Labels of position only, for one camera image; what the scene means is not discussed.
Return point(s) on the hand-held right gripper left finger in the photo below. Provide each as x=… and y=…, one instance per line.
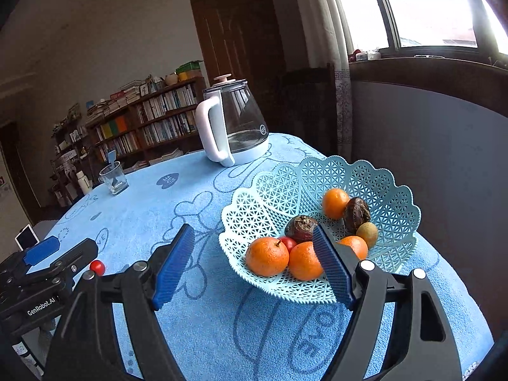
x=174, y=266

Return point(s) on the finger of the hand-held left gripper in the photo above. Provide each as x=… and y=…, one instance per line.
x=77, y=254
x=41, y=251

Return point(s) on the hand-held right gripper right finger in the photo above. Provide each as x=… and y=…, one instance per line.
x=331, y=262

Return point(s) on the red cherry tomato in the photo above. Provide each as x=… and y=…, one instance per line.
x=97, y=267

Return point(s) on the orange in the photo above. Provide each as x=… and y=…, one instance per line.
x=335, y=203
x=304, y=260
x=267, y=256
x=355, y=246

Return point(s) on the small tan round fruit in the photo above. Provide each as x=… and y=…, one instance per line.
x=366, y=234

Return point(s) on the large red tomato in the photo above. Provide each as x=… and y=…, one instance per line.
x=288, y=243

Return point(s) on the light blue lattice basket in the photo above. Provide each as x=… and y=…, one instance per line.
x=278, y=190

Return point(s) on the white tablet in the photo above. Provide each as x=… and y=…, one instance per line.
x=27, y=237

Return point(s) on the blue printed towel tablecloth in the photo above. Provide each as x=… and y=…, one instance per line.
x=151, y=206

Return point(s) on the white thermos flask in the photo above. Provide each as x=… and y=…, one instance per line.
x=83, y=182

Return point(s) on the clear drinking glass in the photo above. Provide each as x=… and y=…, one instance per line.
x=115, y=182

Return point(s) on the metal storage rack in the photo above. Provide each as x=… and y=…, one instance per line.
x=67, y=154

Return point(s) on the wooden bookshelf with books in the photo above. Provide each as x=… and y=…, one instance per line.
x=158, y=127

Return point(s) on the dark wooden chair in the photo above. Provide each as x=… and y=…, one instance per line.
x=305, y=107

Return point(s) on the stacks of books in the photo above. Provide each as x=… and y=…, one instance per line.
x=115, y=101

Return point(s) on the patterned curtain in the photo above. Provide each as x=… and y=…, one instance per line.
x=337, y=67

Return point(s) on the green box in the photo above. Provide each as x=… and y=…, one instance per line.
x=189, y=66

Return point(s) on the wooden window sill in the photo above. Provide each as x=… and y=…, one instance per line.
x=428, y=75

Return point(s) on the brown wooden door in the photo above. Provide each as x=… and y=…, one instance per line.
x=238, y=47

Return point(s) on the window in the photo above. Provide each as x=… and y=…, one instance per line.
x=428, y=4

